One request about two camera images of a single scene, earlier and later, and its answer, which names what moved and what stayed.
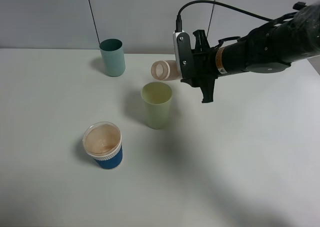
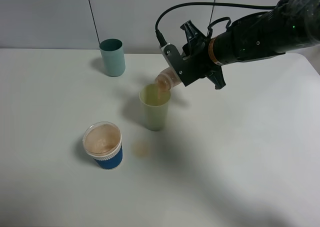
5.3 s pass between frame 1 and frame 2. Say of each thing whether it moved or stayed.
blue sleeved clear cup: stayed
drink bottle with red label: moved
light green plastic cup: stayed
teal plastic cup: stayed
